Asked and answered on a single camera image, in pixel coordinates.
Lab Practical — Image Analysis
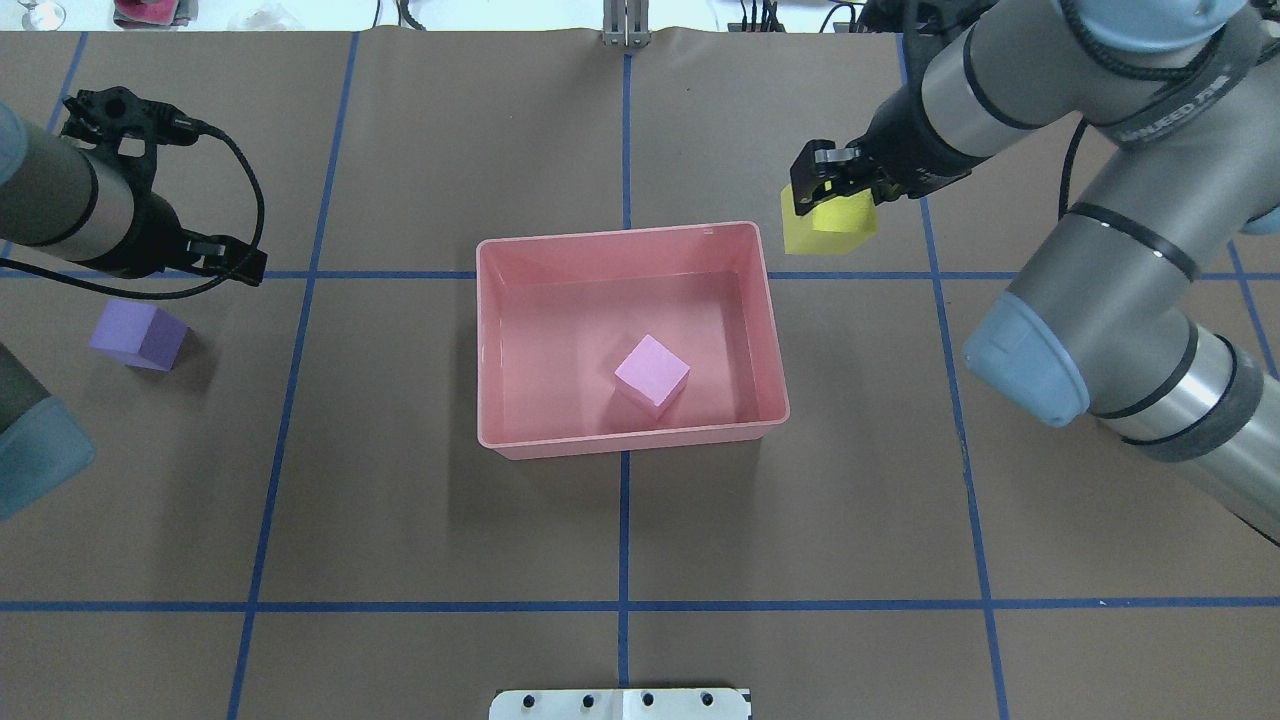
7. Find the yellow foam block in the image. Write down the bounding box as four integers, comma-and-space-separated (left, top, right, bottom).
780, 184, 879, 256

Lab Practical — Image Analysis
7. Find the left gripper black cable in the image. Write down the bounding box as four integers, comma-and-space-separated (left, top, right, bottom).
0, 120, 268, 301

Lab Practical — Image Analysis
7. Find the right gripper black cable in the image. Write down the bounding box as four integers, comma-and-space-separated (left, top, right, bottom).
1059, 115, 1091, 222

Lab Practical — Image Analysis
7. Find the pink plastic bin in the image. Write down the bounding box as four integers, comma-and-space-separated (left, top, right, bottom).
475, 222, 791, 460

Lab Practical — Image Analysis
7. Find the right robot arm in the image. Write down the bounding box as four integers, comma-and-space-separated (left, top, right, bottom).
781, 1, 1279, 542

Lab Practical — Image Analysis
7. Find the white camera stand pillar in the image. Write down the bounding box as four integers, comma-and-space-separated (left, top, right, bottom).
488, 687, 754, 719

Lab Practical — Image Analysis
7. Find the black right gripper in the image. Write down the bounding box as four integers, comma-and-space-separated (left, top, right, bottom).
790, 105, 977, 217

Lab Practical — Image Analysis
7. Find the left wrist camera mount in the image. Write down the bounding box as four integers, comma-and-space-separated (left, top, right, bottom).
58, 86, 207, 176

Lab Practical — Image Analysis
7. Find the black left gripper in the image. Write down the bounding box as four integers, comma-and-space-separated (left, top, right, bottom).
95, 192, 268, 287

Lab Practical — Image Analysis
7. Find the aluminium frame post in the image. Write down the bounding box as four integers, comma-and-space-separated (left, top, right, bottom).
600, 0, 652, 51

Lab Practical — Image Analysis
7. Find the purple foam block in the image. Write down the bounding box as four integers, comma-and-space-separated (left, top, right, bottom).
88, 299, 189, 372

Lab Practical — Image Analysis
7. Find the grey pink pouch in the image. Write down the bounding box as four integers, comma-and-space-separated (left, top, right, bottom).
111, 0, 198, 29

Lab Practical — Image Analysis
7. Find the pink foam block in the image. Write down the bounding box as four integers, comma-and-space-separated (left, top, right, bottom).
613, 334, 691, 420

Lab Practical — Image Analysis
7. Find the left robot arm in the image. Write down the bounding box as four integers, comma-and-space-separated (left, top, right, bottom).
1, 86, 268, 519

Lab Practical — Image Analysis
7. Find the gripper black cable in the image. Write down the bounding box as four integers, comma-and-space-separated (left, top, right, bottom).
1059, 115, 1091, 222
0, 120, 268, 301

